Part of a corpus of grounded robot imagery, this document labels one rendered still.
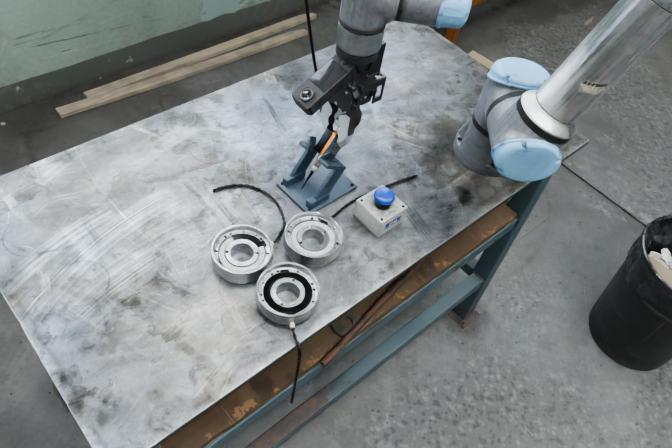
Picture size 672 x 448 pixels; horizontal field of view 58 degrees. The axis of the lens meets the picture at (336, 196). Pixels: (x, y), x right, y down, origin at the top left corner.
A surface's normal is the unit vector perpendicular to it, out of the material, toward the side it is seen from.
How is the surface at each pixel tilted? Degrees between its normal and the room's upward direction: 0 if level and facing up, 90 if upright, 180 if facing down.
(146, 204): 0
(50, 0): 90
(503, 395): 0
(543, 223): 0
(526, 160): 97
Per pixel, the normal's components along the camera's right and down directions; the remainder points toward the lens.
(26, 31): 0.65, 0.62
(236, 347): 0.13, -0.66
